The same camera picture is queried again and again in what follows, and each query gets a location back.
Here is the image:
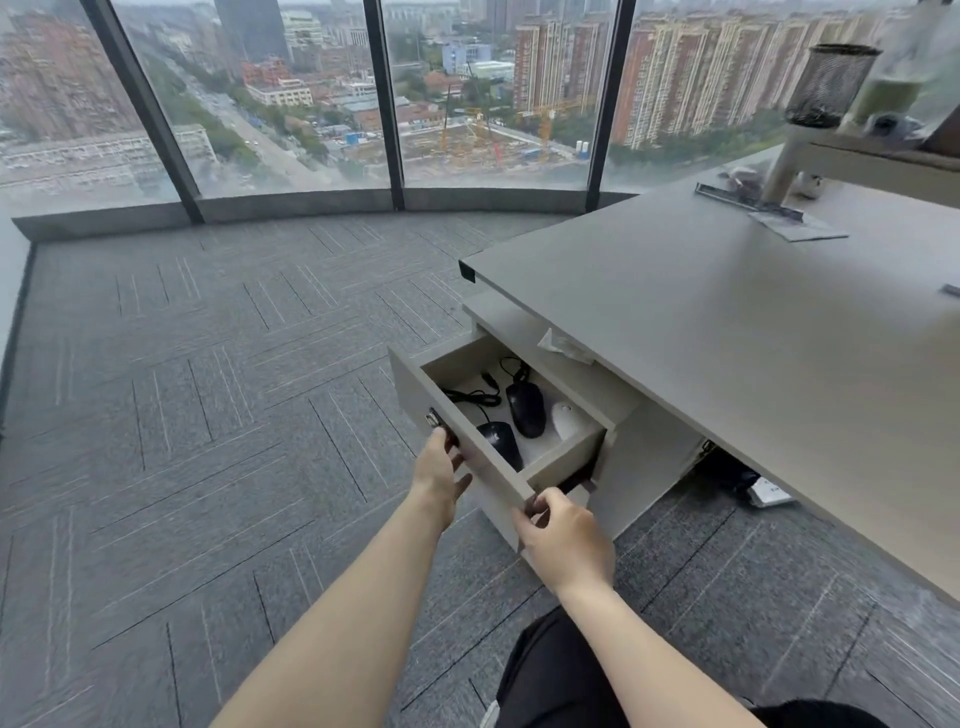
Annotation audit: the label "person's left hand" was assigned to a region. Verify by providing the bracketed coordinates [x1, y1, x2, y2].
[408, 426, 475, 520]

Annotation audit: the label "person's right hand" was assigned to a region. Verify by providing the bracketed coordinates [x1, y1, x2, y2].
[513, 486, 618, 599]

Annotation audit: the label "grey drawer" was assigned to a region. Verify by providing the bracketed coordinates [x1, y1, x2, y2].
[387, 330, 639, 531]

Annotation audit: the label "person's left forearm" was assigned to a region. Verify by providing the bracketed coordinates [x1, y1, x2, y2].
[212, 499, 448, 728]

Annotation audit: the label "person's right forearm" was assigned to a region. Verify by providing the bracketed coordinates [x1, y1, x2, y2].
[557, 576, 768, 728]

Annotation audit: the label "black computer mouse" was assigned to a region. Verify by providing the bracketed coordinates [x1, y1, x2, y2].
[475, 420, 525, 474]
[505, 380, 548, 441]

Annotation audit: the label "white computer mouse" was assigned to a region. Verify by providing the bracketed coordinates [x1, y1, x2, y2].
[552, 402, 594, 444]

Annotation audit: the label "grey drawer cabinet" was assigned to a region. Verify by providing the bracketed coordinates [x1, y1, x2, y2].
[460, 288, 708, 558]

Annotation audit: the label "white crumpled tissue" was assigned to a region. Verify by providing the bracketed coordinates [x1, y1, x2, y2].
[536, 327, 596, 366]

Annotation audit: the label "person's black trousers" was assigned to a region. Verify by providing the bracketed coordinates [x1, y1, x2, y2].
[493, 606, 873, 728]

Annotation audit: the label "black bag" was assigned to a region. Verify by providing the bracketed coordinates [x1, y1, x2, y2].
[694, 444, 768, 498]

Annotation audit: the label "white flat box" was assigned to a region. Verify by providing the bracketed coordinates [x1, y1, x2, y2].
[744, 475, 798, 510]

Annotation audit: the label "metal ruler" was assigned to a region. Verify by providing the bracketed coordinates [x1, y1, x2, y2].
[693, 182, 805, 224]

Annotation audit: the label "clear plastic sleeve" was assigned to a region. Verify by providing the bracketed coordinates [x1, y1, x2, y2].
[748, 209, 851, 243]

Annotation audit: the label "white desk shelf riser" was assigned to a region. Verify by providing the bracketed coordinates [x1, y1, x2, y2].
[759, 122, 960, 209]

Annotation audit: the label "black mesh pen holder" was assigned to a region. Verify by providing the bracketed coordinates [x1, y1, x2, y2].
[783, 42, 884, 129]

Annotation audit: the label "green translucent container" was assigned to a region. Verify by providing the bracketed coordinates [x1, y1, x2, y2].
[853, 73, 928, 127]

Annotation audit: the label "clear plastic bag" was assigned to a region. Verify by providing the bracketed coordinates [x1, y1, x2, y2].
[862, 0, 960, 144]

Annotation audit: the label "black cable with plug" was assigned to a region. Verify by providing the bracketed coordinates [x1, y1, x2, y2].
[441, 370, 501, 411]

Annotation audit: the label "dark window frame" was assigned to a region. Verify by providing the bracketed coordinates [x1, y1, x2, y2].
[78, 0, 639, 225]

